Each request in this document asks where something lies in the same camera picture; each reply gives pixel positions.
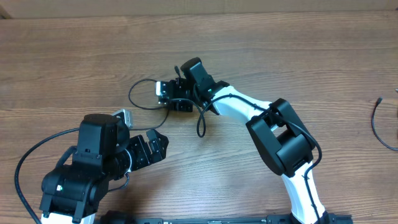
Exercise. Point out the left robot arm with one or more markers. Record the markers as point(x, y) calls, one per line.
point(105, 151)

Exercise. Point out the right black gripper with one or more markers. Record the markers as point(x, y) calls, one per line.
point(181, 107)

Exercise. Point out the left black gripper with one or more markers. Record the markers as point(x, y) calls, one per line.
point(143, 157)

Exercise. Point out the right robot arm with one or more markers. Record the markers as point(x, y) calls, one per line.
point(281, 139)

